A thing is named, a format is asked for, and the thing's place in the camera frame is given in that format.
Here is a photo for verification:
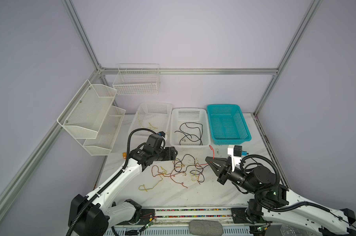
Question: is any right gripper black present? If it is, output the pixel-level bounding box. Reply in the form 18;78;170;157
204;156;257;193

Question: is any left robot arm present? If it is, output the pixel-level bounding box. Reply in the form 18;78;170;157
67;128;178;236

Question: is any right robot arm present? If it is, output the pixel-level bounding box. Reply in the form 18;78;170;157
205;154;356;236

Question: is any left white plastic basket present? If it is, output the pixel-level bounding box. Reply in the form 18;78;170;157
128;102;173;134

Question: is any white plastic basket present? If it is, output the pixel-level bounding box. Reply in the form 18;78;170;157
170;108;211;148
128;102;173;134

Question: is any teal plastic basket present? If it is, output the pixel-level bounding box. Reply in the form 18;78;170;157
206;104;252;145

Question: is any middle white plastic basket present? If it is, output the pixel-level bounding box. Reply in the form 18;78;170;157
170;108;211;148

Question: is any grey fabric pad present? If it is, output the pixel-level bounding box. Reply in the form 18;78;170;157
189;220;223;236

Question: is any white two-tier mesh shelf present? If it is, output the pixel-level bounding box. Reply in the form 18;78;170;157
57;80;126;156

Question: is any clear plastic container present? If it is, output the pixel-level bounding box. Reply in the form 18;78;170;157
280;225;302;236

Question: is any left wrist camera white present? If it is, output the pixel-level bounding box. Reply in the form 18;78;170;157
157;131;167;141

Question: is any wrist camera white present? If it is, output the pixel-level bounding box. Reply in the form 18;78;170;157
228;145;248;171
157;131;167;141

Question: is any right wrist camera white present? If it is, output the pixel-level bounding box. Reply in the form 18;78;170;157
228;145;248;171

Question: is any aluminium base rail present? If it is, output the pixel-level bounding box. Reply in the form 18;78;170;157
66;204;322;236

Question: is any white wire wall basket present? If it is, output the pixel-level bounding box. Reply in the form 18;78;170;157
113;64;160;95

